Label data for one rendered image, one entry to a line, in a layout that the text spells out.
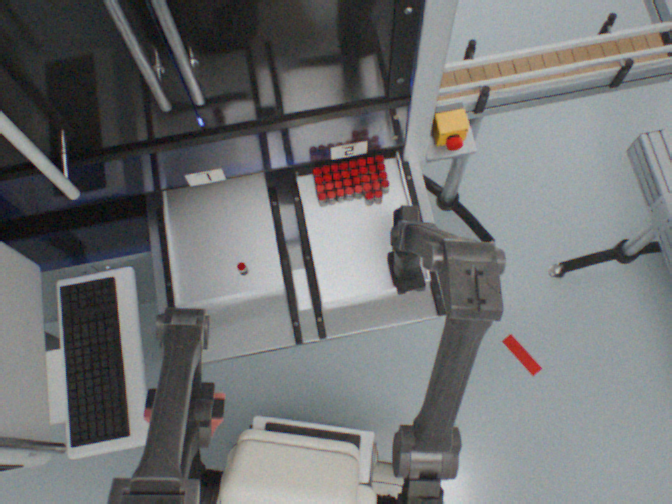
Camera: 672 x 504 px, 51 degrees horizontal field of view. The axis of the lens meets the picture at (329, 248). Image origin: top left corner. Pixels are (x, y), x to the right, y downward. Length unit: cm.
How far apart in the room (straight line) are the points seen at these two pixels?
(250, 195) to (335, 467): 84
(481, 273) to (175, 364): 48
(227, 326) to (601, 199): 166
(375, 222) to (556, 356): 112
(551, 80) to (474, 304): 100
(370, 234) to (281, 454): 72
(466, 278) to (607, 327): 173
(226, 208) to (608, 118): 174
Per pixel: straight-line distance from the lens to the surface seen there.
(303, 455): 117
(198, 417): 127
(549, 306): 266
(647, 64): 200
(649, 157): 233
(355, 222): 173
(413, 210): 149
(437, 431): 118
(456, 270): 101
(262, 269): 170
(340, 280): 168
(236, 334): 168
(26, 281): 184
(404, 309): 167
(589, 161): 290
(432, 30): 131
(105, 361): 180
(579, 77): 192
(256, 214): 175
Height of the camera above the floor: 250
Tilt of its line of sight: 72 degrees down
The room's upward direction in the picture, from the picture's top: 7 degrees counter-clockwise
